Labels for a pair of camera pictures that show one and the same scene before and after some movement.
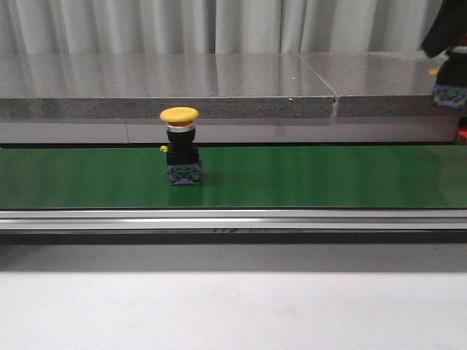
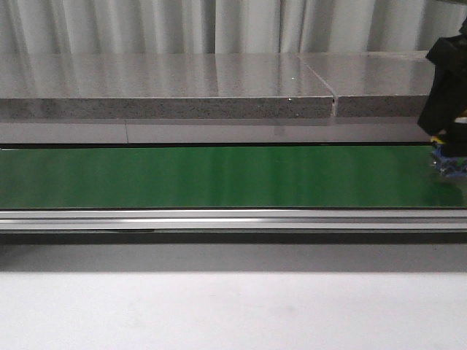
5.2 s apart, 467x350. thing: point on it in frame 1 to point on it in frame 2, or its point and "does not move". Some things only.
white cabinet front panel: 231,131 does not move
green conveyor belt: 338,176 does not move
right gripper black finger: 449,25 to 446,98
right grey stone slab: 382,84 does not move
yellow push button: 182,152 to 437,139
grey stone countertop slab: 118,85 does not move
